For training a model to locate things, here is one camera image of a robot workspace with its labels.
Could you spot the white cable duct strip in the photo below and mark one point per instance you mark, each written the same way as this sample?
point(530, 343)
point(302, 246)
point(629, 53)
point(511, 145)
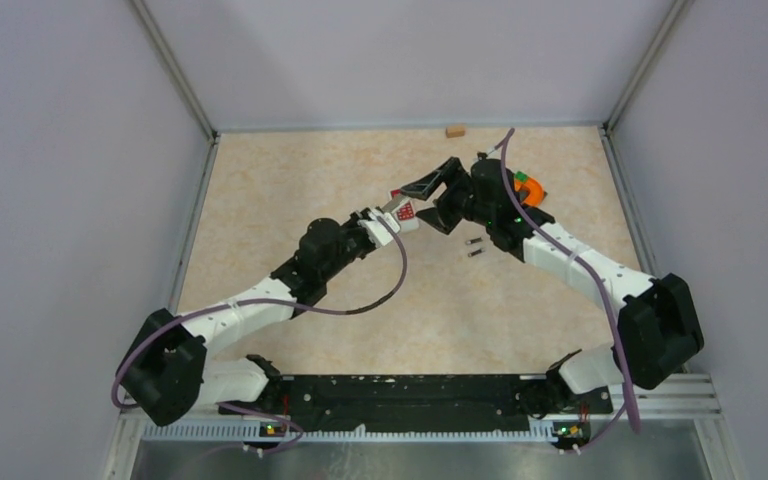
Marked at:
point(268, 432)

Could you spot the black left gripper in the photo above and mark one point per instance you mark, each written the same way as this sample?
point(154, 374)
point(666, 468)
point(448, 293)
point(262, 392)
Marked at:
point(353, 223)

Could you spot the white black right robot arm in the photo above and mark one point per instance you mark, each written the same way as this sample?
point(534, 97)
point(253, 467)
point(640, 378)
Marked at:
point(655, 326)

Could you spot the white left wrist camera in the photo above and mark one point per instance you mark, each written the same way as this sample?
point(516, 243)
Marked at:
point(379, 229)

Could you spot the grey remote control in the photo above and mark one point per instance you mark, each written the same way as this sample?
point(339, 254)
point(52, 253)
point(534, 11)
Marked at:
point(395, 204)

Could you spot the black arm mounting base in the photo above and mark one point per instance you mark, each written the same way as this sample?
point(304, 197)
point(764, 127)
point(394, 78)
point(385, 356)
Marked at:
point(432, 403)

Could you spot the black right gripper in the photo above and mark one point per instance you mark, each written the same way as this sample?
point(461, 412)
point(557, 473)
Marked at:
point(425, 188)

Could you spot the small wooden block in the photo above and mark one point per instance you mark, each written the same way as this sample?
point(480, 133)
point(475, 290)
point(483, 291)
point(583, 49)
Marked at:
point(455, 131)

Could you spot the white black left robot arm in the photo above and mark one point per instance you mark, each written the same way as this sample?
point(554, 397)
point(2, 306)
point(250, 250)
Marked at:
point(168, 368)

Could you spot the orange ring toy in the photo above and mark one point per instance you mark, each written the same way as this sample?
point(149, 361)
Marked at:
point(533, 189)

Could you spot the red white remote control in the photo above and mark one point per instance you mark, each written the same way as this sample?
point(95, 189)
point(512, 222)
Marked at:
point(406, 217)

